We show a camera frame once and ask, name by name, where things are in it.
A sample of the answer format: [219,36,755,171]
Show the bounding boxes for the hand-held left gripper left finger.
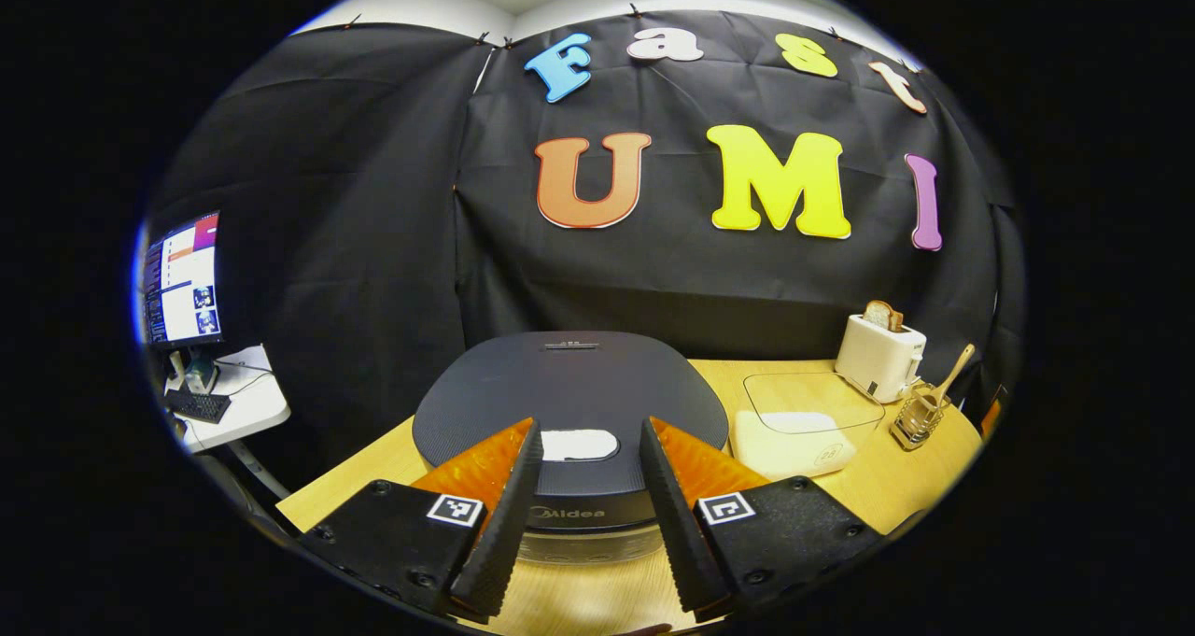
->
[297,417,545,618]

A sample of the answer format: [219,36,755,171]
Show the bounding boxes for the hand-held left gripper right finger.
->
[639,417,886,616]

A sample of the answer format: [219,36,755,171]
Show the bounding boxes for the wooden spoon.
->
[920,343,977,411]

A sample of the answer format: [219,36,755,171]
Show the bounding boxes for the black rice cooker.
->
[412,331,731,564]

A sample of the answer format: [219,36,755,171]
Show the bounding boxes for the white toaster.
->
[834,314,928,405]

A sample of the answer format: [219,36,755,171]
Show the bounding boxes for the white desk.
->
[163,342,292,497]

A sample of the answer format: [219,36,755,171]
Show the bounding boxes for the black keyboard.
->
[166,389,232,424]

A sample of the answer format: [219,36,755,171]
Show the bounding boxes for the black backdrop cloth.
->
[149,8,1023,450]

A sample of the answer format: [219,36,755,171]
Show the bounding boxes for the computer monitor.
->
[140,210,223,349]

